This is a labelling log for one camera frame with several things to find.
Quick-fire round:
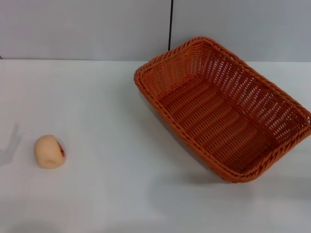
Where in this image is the orange woven plastic basket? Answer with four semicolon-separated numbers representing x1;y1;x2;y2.
133;36;311;183

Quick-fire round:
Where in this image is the pale round bread roll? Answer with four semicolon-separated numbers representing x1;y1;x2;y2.
34;134;66;169

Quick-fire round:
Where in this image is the black vertical wall strip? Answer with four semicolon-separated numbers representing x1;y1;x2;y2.
167;0;174;52

